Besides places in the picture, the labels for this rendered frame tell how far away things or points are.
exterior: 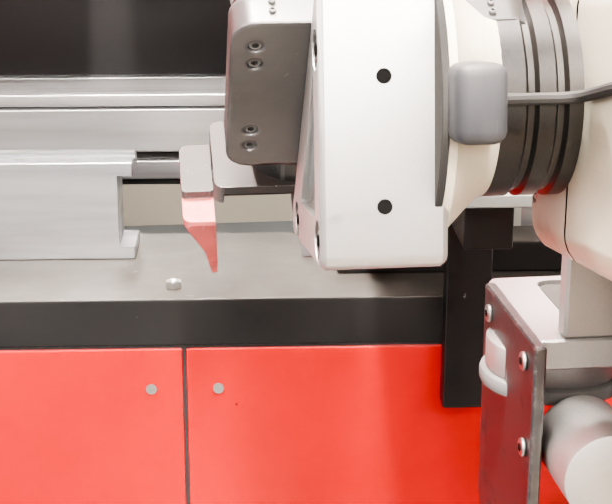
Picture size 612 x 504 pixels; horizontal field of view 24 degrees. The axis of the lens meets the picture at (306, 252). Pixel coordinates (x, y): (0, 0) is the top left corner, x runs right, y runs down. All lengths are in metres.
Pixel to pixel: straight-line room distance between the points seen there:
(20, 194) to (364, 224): 0.86
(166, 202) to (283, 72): 4.12
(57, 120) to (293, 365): 0.48
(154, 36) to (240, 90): 1.30
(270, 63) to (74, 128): 1.07
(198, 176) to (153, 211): 3.77
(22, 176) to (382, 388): 0.39
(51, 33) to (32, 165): 0.53
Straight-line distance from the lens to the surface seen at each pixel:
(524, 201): 1.15
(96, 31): 1.90
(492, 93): 0.53
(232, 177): 0.91
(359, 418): 1.33
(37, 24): 1.90
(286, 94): 0.60
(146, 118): 1.63
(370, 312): 1.29
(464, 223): 1.16
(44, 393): 1.33
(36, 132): 1.65
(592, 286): 0.71
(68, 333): 1.31
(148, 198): 4.70
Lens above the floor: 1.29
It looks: 17 degrees down
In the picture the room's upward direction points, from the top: straight up
